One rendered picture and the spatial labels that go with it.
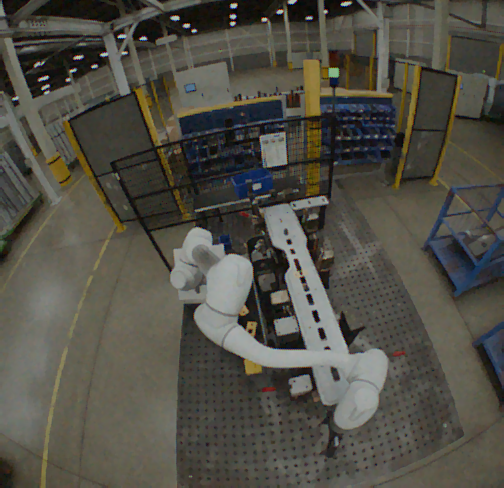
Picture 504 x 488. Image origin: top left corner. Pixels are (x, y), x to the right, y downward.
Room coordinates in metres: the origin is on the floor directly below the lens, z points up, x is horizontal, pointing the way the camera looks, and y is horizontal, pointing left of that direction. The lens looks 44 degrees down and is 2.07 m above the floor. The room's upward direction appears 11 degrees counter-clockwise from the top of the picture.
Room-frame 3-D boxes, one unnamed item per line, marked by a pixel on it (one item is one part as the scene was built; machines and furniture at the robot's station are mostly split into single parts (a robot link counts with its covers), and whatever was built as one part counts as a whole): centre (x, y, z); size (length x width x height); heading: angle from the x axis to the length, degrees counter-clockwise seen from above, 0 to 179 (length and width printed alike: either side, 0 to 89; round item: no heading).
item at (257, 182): (1.63, -0.08, 1.10); 0.30 x 0.17 x 0.13; 101
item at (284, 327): (0.40, -0.08, 0.90); 0.13 x 0.10 x 0.41; 91
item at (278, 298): (0.57, -0.08, 0.89); 0.13 x 0.11 x 0.38; 91
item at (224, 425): (0.83, -0.22, 0.68); 2.56 x 1.61 x 0.04; 177
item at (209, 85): (7.86, 0.61, 1.22); 1.60 x 0.54 x 2.45; 87
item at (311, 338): (0.71, -0.24, 1.00); 1.38 x 0.22 x 0.02; 1
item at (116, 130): (2.87, 1.55, 1.00); 1.34 x 0.14 x 2.00; 87
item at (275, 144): (1.75, -0.31, 1.30); 0.23 x 0.02 x 0.31; 91
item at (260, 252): (0.83, -0.03, 0.94); 0.18 x 0.13 x 0.49; 1
